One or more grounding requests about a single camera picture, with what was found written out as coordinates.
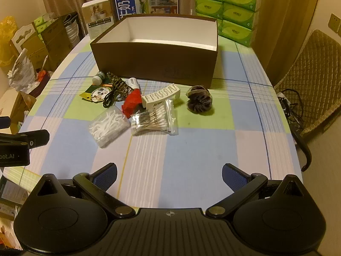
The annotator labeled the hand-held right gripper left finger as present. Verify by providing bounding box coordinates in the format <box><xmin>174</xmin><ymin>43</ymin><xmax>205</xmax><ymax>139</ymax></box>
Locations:
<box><xmin>36</xmin><ymin>163</ymin><xmax>136</xmax><ymax>218</ymax></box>

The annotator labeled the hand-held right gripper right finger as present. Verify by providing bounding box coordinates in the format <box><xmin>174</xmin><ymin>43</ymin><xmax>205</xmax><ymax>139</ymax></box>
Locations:
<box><xmin>206</xmin><ymin>163</ymin><xmax>305</xmax><ymax>218</ymax></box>

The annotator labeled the clear box of floss picks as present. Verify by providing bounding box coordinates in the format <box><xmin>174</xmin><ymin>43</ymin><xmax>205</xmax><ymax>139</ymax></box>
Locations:
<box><xmin>88</xmin><ymin>106</ymin><xmax>129</xmax><ymax>148</ymax></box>

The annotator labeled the bag of cotton swabs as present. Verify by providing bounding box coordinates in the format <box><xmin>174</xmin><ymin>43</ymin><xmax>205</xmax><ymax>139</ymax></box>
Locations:
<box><xmin>130</xmin><ymin>99</ymin><xmax>178</xmax><ymax>136</ymax></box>

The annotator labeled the black USB cable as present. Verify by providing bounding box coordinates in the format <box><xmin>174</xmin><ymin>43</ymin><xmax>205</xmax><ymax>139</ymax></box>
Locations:
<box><xmin>103</xmin><ymin>87</ymin><xmax>126</xmax><ymax>109</ymax></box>

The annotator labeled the green card with round badge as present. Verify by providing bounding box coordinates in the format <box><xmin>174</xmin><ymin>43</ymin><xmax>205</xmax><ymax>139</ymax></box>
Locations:
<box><xmin>81</xmin><ymin>83</ymin><xmax>112</xmax><ymax>103</ymax></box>

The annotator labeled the red packet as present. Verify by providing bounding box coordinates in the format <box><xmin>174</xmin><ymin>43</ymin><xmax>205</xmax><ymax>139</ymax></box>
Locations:
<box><xmin>121</xmin><ymin>88</ymin><xmax>143</xmax><ymax>118</ymax></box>

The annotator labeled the brown hair scrunchie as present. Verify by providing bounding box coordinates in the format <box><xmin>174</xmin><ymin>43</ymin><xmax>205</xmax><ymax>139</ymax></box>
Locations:
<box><xmin>186</xmin><ymin>85</ymin><xmax>214</xmax><ymax>114</ymax></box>

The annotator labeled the leopard print hair clip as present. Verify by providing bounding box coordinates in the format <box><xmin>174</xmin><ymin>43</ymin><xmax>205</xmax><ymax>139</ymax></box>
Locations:
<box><xmin>107</xmin><ymin>72</ymin><xmax>131</xmax><ymax>98</ymax></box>

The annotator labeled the white hair claw clip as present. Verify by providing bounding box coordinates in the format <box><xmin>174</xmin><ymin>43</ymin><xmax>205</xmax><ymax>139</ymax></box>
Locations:
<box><xmin>141</xmin><ymin>83</ymin><xmax>181</xmax><ymax>110</ymax></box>

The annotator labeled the small white bottle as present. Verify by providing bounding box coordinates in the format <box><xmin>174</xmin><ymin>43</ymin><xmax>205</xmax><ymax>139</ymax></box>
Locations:
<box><xmin>127</xmin><ymin>77</ymin><xmax>140</xmax><ymax>91</ymax></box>

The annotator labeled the brown cardboard box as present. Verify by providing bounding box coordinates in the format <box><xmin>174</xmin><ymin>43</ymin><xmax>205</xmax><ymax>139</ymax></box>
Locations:
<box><xmin>90</xmin><ymin>14</ymin><xmax>219</xmax><ymax>90</ymax></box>

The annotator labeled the checkered cloth desktop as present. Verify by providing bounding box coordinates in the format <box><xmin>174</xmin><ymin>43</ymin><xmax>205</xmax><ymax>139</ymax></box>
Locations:
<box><xmin>3</xmin><ymin>32</ymin><xmax>304</xmax><ymax>211</ymax></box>

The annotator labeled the low brown cardboard carton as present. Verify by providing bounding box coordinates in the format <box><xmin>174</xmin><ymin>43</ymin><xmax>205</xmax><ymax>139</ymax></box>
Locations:
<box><xmin>0</xmin><ymin>88</ymin><xmax>36</xmax><ymax>134</ymax></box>

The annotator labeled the white plastic bag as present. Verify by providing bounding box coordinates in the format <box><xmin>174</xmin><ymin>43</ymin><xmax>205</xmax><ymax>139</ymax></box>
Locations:
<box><xmin>7</xmin><ymin>48</ymin><xmax>36</xmax><ymax>91</ymax></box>

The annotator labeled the yellow plastic bag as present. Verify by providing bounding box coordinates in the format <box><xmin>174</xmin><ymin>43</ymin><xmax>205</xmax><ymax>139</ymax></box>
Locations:
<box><xmin>0</xmin><ymin>16</ymin><xmax>20</xmax><ymax>68</ymax></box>

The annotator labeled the large brown cardboard carton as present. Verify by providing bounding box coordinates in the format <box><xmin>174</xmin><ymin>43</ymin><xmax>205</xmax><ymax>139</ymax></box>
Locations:
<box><xmin>40</xmin><ymin>12</ymin><xmax>82</xmax><ymax>71</ymax></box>

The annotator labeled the quilted cushion chair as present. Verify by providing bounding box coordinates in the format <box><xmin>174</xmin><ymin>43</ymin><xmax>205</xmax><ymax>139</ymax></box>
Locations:
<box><xmin>274</xmin><ymin>29</ymin><xmax>341</xmax><ymax>172</ymax></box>

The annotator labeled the white product box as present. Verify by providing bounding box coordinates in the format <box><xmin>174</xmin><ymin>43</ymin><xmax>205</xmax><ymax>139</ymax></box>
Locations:
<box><xmin>81</xmin><ymin>0</ymin><xmax>116</xmax><ymax>40</ymax></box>

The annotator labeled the stack of green tissue packs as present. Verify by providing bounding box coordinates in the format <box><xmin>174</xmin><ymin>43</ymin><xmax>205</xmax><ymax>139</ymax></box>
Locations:
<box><xmin>194</xmin><ymin>0</ymin><xmax>263</xmax><ymax>47</ymax></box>

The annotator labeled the brown wooden door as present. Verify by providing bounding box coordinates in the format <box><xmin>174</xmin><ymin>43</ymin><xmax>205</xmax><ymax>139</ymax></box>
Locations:
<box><xmin>238</xmin><ymin>0</ymin><xmax>313</xmax><ymax>88</ymax></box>

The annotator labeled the carton with white handle flap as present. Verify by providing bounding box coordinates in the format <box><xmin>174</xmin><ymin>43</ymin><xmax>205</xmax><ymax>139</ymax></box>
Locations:
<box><xmin>11</xmin><ymin>23</ymin><xmax>52</xmax><ymax>71</ymax></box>

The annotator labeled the tangle of black cables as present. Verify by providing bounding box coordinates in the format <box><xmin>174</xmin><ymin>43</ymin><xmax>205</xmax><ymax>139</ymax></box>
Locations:
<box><xmin>277</xmin><ymin>88</ymin><xmax>303</xmax><ymax>130</ymax></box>

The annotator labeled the beige wall socket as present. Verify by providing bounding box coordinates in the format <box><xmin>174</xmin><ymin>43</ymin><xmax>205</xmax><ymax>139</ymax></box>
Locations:
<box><xmin>329</xmin><ymin>13</ymin><xmax>341</xmax><ymax>34</ymax></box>

